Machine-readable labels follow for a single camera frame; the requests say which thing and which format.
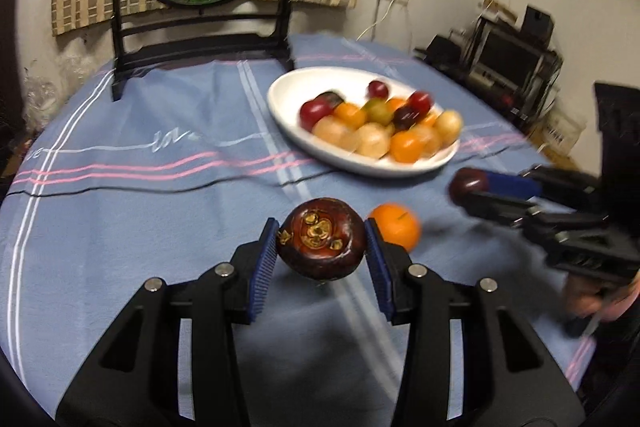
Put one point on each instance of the tan passion fruit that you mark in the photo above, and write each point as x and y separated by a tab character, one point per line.
430	141

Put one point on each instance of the clear plastic bag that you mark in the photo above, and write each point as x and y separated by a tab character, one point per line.
42	94

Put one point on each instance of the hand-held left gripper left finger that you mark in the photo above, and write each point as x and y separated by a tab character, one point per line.
264	267

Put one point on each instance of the small red plum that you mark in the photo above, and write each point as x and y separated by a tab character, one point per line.
378	89

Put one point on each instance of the blue striped tablecloth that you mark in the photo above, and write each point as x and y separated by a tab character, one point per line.
150	232

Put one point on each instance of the green-yellow mandarin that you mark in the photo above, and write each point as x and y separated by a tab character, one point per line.
378	112

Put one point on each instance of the person's right hand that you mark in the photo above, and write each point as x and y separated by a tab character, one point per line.
585	302

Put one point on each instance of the black monitor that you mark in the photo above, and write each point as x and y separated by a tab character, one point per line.
510	54

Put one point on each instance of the large orange mandarin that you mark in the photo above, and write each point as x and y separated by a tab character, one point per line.
395	104

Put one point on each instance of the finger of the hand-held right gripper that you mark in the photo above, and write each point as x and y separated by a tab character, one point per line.
500	206
515	186

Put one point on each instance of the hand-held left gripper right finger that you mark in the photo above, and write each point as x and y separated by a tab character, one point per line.
379	267

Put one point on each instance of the white oval plate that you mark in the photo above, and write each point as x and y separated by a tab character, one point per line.
300	141

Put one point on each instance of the black speaker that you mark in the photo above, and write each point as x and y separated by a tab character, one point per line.
537	24

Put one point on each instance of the pale yellow round fruit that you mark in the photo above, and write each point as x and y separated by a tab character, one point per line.
372	141
448	127
329	131

